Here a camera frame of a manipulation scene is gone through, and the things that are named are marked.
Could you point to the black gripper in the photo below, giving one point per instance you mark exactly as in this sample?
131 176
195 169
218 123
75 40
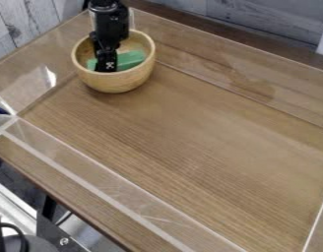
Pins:
109 21

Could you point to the green rectangular block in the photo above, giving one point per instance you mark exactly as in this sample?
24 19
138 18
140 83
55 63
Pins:
127 60

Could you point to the light wooden bowl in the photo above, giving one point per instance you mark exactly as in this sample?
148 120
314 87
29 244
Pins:
121 81

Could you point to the black table leg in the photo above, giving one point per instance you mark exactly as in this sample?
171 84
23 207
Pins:
48 208

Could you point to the clear acrylic corner bracket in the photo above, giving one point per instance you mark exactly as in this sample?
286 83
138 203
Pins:
131 19

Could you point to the clear acrylic tray wall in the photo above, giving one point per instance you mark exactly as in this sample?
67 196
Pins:
200 163

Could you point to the black metal bracket with screw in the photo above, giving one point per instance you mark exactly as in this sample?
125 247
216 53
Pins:
57 237

